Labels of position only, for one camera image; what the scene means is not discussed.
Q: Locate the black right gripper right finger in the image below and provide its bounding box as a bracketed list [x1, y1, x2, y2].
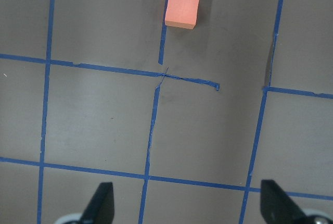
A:
[260, 180, 307, 223]

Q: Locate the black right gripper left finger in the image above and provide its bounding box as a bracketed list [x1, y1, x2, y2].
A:
[80, 182, 115, 224]

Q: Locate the orange foam cube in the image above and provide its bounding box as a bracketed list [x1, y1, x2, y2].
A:
[164, 0, 199, 30]

